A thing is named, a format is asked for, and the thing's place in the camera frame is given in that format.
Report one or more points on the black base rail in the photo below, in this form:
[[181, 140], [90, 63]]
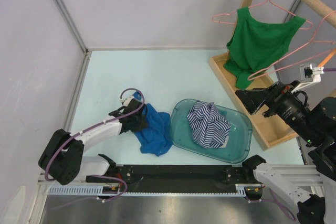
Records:
[[185, 177]]

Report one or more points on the orange hanger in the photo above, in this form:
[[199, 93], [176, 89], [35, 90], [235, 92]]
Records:
[[327, 58]]

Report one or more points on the pink hanger of blue top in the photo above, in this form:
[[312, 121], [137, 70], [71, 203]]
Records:
[[263, 72]]

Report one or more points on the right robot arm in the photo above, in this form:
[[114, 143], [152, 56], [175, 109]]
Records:
[[317, 128]]

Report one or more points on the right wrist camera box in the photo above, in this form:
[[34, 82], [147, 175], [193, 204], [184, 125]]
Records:
[[310, 75]]

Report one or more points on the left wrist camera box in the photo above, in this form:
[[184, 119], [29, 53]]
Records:
[[128, 100]]

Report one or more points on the pink hanger of green top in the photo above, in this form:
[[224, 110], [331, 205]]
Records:
[[249, 7]]

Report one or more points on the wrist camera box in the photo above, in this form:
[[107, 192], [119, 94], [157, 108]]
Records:
[[310, 75], [128, 100]]

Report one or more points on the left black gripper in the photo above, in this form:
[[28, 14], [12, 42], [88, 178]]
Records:
[[142, 124]]

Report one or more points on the green tank top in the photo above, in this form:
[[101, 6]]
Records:
[[255, 45]]

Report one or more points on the white cable duct strip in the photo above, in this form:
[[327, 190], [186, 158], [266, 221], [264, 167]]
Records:
[[109, 191]]

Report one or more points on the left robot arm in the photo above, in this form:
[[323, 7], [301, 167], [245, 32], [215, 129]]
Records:
[[63, 161]]

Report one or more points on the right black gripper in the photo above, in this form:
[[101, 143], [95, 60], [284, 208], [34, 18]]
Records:
[[252, 98]]

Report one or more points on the wooden clothes rack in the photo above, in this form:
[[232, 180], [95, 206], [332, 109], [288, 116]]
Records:
[[272, 131]]

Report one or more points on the teal plastic tub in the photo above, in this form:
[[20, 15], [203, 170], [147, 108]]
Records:
[[239, 141]]

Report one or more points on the blue white striped tank top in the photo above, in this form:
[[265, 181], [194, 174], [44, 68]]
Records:
[[210, 129]]

